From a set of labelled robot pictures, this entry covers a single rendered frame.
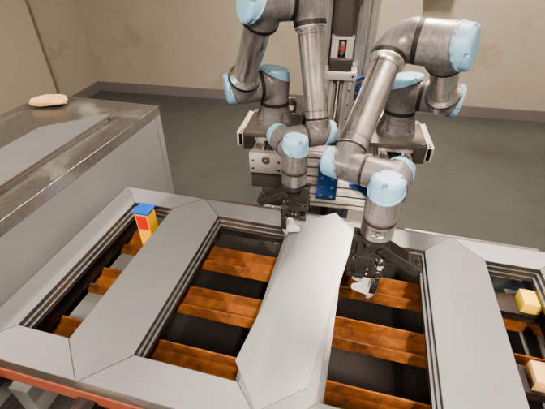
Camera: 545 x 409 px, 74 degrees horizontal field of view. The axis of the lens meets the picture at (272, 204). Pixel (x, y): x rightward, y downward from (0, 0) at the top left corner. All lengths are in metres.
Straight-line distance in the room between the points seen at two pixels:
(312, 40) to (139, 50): 4.14
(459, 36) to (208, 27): 3.91
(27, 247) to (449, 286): 1.25
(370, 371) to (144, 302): 0.73
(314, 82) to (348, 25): 0.40
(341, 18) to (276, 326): 1.08
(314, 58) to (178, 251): 0.73
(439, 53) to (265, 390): 0.90
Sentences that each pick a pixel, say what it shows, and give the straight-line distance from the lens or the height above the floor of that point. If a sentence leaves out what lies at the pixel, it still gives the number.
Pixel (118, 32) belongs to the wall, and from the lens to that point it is 5.24.
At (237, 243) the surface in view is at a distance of 1.58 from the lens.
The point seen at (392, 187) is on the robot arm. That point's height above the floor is 1.27.
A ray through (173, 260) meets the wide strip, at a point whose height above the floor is 0.86.
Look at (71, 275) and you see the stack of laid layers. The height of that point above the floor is 0.84.
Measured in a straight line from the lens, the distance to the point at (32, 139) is 1.61.
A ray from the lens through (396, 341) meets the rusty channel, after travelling 1.25.
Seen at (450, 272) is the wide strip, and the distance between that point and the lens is 1.24.
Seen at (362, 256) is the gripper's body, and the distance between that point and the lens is 0.91.
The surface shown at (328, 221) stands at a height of 0.86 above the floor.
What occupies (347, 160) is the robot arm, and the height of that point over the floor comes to 1.24.
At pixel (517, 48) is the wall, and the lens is 4.84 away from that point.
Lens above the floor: 1.67
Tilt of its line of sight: 36 degrees down
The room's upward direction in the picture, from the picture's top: straight up
